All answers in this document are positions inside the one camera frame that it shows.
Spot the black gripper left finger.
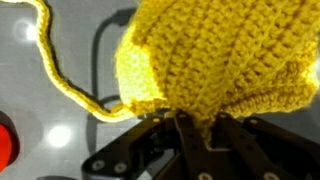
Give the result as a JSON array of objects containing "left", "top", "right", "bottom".
[{"left": 81, "top": 111, "right": 218, "bottom": 180}]

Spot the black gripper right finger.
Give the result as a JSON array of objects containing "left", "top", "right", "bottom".
[{"left": 209, "top": 113, "right": 320, "bottom": 180}]

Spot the yellow knitted cloth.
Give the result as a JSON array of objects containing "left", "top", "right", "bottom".
[{"left": 0, "top": 0, "right": 320, "bottom": 148}]

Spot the red short-handled measuring cup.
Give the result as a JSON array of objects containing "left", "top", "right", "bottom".
[{"left": 0, "top": 111, "right": 21, "bottom": 174}]

